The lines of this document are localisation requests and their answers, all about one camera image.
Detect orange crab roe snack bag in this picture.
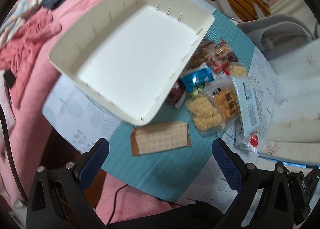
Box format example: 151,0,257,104
212,85,240,127

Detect light blue snack bag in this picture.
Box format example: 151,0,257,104
232,76,263,139

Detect pale yellow puff snack bag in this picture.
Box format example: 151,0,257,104
185,94,226,136

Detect blue foil snack packet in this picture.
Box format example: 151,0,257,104
180,63,214,94

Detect white plastic organizer tray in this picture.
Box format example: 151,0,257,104
49,0,215,126

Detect red white small packet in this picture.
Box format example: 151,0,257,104
246,131,259,153

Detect pink bed blanket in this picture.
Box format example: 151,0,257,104
0,0,181,224

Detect brown cardboard box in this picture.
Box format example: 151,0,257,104
130,121,191,156

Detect teal patterned tablecloth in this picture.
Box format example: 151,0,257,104
42,7,277,210

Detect white floral curtain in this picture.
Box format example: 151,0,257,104
260,38,319,165

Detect clear red date bag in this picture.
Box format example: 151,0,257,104
212,39,239,75

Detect clear nut mix bag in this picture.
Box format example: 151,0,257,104
184,41,215,70

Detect grey office chair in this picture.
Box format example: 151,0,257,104
208,0,315,51

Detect pink red knit garment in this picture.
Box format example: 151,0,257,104
1,9,62,108

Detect floral white clothing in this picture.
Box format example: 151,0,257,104
1,0,42,48

